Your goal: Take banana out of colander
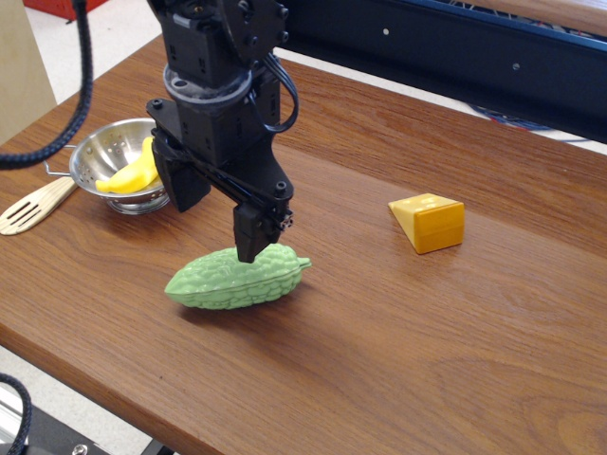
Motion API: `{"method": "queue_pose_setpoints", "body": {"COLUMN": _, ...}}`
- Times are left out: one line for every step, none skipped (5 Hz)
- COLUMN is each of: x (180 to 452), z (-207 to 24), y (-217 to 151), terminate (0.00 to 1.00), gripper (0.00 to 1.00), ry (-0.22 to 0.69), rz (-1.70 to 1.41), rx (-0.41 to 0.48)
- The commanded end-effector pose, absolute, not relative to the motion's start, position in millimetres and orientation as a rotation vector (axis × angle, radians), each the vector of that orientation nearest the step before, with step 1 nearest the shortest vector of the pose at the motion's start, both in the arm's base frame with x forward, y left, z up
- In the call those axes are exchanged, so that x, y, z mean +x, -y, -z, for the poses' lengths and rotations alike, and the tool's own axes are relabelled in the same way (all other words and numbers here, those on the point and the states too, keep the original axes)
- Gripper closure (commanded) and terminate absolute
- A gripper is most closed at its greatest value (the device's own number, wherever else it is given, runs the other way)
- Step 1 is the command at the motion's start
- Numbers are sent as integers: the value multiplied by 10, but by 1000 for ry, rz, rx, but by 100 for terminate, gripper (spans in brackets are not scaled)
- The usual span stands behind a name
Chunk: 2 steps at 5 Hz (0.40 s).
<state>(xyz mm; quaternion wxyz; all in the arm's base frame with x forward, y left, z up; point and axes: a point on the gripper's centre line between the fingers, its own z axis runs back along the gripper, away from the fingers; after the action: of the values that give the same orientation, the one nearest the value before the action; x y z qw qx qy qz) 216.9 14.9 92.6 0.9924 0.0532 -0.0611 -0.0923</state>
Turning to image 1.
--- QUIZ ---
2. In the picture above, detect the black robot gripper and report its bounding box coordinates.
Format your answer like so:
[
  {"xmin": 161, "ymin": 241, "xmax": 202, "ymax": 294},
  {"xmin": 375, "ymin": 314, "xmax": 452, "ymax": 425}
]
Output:
[{"xmin": 147, "ymin": 64, "xmax": 295, "ymax": 263}]

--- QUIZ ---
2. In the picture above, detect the yellow toy banana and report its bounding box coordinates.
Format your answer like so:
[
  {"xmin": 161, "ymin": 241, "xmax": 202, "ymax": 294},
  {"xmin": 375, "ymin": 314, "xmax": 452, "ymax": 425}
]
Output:
[{"xmin": 95, "ymin": 136, "xmax": 158, "ymax": 194}]

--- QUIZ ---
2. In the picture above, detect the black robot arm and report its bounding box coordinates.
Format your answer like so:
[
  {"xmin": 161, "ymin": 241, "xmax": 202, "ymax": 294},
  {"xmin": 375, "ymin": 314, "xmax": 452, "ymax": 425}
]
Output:
[{"xmin": 147, "ymin": 1, "xmax": 294, "ymax": 263}]

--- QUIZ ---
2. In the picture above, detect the steel colander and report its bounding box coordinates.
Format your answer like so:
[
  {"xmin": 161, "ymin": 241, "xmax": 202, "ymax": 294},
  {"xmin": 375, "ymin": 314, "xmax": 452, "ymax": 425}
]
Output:
[{"xmin": 45, "ymin": 118, "xmax": 170, "ymax": 215}]

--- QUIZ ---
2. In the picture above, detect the green toy bitter gourd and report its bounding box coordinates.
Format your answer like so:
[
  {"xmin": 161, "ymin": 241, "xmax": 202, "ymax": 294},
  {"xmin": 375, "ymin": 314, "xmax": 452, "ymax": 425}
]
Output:
[{"xmin": 165, "ymin": 244, "xmax": 312, "ymax": 310}]

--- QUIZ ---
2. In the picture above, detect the wooden slotted spatula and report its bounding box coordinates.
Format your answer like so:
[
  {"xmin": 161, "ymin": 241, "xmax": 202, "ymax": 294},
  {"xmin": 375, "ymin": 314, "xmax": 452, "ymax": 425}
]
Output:
[{"xmin": 1, "ymin": 176, "xmax": 77, "ymax": 236}]

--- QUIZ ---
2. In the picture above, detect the orange toy cheese wedge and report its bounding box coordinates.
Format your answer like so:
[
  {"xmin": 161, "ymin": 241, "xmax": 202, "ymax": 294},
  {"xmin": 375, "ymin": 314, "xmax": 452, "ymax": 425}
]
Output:
[{"xmin": 388, "ymin": 193, "xmax": 465, "ymax": 254}]

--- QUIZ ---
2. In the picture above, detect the light wooden panel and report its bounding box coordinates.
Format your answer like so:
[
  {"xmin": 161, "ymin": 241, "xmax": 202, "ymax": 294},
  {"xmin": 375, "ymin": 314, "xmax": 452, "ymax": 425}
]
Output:
[{"xmin": 1, "ymin": 1, "xmax": 56, "ymax": 143}]

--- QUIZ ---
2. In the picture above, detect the red crate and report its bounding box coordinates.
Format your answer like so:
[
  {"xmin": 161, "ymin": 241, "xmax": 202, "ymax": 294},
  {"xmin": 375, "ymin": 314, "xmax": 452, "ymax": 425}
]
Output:
[{"xmin": 23, "ymin": 0, "xmax": 107, "ymax": 22}]

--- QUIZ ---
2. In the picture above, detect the black braided cable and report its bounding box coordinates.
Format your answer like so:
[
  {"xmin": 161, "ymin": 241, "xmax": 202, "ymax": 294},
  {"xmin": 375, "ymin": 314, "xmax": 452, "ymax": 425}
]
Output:
[{"xmin": 0, "ymin": 0, "xmax": 95, "ymax": 170}]

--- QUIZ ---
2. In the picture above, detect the metal table mount bracket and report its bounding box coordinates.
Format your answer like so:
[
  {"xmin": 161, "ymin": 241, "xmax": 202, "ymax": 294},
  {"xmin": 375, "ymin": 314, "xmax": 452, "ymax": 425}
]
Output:
[{"xmin": 0, "ymin": 373, "xmax": 172, "ymax": 455}]

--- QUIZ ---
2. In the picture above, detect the dark blue metal frame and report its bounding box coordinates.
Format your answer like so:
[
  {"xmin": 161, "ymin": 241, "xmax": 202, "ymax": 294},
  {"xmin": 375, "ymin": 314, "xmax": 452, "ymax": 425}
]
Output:
[{"xmin": 285, "ymin": 1, "xmax": 606, "ymax": 142}]

